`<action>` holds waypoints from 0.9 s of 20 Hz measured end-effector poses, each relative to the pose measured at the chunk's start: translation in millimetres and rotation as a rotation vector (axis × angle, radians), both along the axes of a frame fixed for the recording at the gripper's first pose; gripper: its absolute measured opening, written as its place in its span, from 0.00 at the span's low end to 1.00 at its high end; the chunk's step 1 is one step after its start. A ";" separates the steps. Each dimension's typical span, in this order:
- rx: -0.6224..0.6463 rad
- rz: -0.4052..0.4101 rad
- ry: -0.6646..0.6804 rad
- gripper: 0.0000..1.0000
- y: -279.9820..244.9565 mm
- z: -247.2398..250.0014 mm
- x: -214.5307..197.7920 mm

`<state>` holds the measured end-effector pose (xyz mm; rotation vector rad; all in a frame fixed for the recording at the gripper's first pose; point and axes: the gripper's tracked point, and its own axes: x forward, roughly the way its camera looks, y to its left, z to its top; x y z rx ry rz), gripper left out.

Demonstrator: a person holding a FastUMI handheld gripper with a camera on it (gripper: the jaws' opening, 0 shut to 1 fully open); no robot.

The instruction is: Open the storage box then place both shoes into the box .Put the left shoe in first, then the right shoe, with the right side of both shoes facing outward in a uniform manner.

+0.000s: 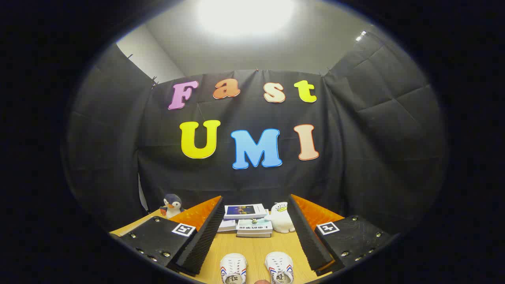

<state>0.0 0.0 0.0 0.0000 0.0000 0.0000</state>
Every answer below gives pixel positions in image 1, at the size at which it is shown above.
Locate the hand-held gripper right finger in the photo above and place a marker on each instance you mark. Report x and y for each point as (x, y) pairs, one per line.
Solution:
(307, 236)

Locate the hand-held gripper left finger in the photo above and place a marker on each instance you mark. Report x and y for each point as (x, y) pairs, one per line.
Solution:
(205, 236)

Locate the white canvas shoe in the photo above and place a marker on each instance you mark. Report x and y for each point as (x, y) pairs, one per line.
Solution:
(279, 268)
(233, 268)

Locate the plain white book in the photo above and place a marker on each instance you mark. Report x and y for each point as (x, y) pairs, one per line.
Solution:
(228, 225)

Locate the white duck plush toy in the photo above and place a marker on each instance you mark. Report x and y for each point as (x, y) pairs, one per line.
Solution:
(281, 223)

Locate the grey penguin plush toy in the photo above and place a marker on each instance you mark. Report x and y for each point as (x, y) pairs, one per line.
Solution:
(173, 209)

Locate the white book blue photo cover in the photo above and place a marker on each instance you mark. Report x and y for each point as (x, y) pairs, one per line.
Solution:
(244, 211)

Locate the grey book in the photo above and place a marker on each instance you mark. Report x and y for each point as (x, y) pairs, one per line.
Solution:
(254, 235)

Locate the white book pale teal cover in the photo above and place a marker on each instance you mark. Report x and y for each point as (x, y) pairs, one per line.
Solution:
(254, 225)

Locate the black backdrop cloth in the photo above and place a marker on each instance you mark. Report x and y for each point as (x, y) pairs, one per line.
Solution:
(118, 157)

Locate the bright ceiling light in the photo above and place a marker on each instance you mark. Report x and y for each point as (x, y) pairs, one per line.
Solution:
(244, 15)

